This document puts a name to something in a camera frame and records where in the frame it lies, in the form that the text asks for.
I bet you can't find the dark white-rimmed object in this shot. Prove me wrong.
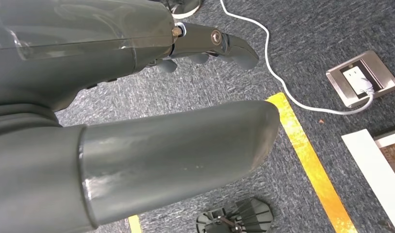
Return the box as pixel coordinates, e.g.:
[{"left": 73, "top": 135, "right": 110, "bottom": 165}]
[{"left": 164, "top": 0, "right": 204, "bottom": 20}]

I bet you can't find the short yellow floor tape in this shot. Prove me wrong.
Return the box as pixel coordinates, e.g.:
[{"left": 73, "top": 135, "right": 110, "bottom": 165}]
[{"left": 128, "top": 215, "right": 143, "bottom": 233}]

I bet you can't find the black ribbed foot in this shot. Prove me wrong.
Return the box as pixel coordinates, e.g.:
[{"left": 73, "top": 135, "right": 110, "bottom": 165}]
[{"left": 196, "top": 197, "right": 274, "bottom": 233}]

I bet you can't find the yellow floor tape strip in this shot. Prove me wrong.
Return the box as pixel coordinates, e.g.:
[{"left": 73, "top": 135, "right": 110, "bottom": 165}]
[{"left": 265, "top": 92, "right": 359, "bottom": 233}]

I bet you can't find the white power plug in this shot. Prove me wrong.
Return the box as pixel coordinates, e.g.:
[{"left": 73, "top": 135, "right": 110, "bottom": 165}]
[{"left": 342, "top": 66, "right": 375, "bottom": 96}]

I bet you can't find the steel floor socket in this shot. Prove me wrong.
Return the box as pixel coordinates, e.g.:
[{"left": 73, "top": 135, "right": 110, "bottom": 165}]
[{"left": 326, "top": 50, "right": 395, "bottom": 109}]

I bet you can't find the white cable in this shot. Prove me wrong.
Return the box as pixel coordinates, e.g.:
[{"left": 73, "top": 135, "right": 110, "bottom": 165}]
[{"left": 219, "top": 0, "right": 375, "bottom": 116}]

